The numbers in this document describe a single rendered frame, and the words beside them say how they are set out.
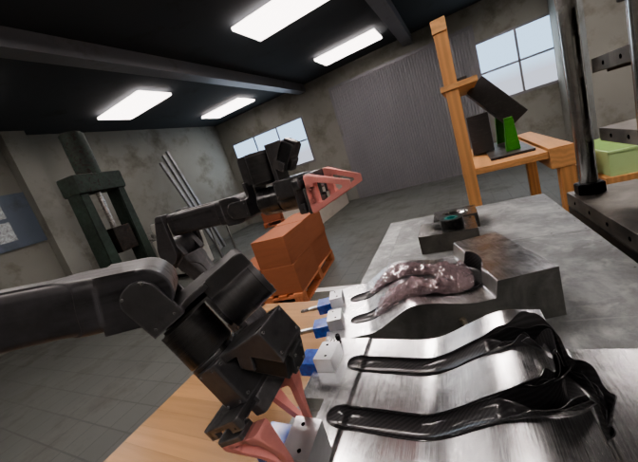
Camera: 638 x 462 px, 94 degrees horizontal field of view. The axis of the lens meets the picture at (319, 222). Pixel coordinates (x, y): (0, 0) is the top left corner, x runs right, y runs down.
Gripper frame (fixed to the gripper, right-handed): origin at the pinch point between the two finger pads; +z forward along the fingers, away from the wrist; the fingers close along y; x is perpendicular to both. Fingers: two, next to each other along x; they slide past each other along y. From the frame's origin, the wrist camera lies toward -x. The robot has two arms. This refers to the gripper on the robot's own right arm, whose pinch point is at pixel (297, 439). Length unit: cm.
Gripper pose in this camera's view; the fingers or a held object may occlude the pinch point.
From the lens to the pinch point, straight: 43.8
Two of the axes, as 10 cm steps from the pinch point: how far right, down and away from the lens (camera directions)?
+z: 6.6, 7.5, 0.6
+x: -6.7, 5.5, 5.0
